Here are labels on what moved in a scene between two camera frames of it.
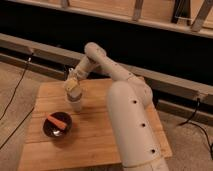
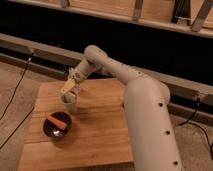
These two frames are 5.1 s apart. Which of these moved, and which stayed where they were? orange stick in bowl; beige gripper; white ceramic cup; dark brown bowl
Moved: white ceramic cup
Stayed: beige gripper; dark brown bowl; orange stick in bowl
